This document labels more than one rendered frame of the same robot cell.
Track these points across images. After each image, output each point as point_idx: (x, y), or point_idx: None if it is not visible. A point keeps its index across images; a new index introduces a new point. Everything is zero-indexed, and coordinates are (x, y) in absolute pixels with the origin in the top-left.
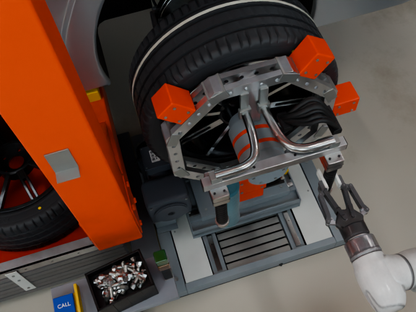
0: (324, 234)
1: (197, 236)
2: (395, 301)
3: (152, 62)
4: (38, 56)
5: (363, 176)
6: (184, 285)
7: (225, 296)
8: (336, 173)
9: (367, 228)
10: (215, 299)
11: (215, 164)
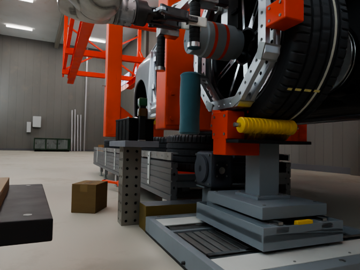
0: (230, 269)
1: (197, 215)
2: None
3: None
4: None
5: None
6: (153, 218)
7: (146, 247)
8: (197, 16)
9: (140, 1)
10: (143, 244)
11: (217, 98)
